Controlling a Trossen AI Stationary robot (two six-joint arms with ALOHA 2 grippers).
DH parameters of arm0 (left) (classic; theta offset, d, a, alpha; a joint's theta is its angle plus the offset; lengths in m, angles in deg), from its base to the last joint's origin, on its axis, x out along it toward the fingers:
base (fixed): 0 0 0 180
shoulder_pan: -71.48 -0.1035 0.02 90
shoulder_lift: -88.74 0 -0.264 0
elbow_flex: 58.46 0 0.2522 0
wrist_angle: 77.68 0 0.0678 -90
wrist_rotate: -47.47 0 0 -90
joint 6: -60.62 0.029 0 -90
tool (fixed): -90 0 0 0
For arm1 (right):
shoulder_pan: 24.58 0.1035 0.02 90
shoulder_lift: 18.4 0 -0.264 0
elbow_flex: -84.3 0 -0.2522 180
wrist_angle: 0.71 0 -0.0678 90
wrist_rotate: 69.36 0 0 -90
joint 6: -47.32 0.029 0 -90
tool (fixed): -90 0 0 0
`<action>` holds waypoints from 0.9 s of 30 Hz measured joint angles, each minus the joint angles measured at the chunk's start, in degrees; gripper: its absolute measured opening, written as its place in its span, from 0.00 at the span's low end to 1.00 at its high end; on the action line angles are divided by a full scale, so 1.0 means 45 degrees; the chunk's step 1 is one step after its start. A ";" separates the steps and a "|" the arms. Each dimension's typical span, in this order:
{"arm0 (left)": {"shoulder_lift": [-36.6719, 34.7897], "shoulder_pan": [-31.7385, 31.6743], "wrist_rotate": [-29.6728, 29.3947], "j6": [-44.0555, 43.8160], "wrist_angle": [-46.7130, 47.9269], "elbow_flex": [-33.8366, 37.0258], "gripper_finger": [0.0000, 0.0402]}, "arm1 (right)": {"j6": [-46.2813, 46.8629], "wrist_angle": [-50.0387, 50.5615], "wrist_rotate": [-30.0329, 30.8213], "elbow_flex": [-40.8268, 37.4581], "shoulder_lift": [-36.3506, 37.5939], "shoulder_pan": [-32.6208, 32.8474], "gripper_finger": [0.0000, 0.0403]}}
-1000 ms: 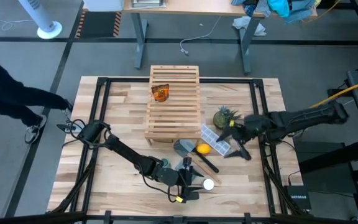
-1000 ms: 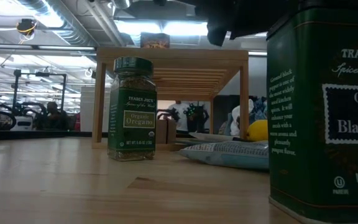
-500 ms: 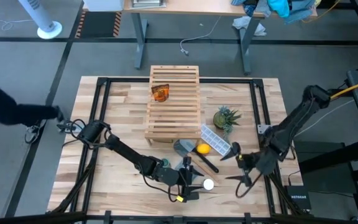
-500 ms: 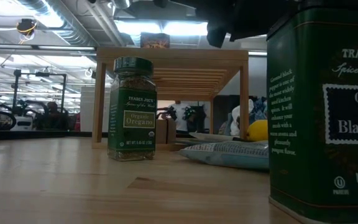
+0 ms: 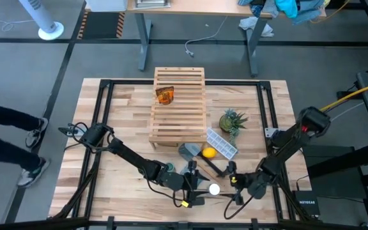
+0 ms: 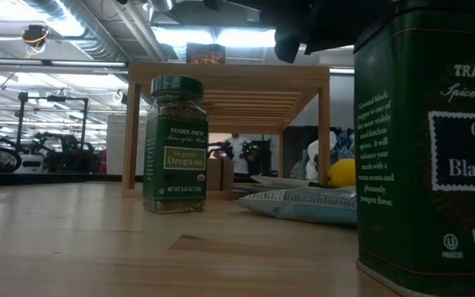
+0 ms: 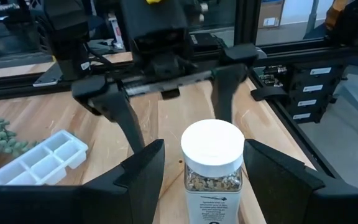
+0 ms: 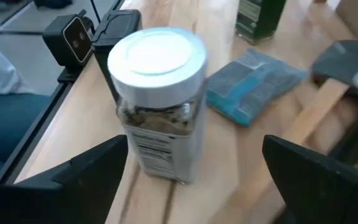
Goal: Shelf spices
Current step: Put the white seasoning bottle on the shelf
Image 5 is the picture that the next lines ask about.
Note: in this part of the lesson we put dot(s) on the hazard striped floor mat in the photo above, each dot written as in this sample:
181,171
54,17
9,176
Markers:
102,25

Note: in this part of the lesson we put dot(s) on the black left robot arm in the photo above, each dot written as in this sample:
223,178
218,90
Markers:
129,156

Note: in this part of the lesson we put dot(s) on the black table frame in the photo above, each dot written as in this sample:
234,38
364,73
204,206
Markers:
235,82

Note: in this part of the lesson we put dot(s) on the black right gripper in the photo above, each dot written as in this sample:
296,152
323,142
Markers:
251,185

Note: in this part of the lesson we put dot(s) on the white tower fan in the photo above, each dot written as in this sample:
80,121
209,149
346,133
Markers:
43,19

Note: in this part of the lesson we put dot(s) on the white ice cube tray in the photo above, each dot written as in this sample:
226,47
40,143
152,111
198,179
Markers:
221,143

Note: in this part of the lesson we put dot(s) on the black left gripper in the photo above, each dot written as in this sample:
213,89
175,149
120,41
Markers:
177,182

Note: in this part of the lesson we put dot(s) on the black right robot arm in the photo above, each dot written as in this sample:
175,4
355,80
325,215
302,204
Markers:
292,137

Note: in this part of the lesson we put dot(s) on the orange taco seasoning packet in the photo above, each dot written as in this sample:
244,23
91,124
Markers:
165,95

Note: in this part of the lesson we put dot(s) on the wooden desk with grey legs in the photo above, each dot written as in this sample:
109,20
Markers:
203,8

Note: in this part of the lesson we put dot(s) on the potted green succulent plant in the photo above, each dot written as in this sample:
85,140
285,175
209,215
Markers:
230,123

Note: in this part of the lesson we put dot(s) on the spice jar with white lid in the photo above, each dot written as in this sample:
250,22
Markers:
214,189

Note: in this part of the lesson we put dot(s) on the pile of blue clothes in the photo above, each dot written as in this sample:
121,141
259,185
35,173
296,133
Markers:
295,9

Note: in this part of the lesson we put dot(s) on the white storage box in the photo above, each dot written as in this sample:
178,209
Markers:
107,4

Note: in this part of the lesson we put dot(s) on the white cloth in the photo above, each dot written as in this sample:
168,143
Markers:
256,27

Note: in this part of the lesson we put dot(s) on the walking person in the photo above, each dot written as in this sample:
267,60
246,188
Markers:
2,137

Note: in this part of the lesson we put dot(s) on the black network switch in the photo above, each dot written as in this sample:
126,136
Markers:
307,202

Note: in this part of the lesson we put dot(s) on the stack of papers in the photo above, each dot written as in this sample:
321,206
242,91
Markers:
152,4

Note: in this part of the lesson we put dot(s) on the wooden slatted shelf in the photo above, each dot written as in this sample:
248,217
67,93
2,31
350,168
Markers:
179,121

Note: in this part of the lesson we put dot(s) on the yellow lemon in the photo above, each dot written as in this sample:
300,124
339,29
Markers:
209,153

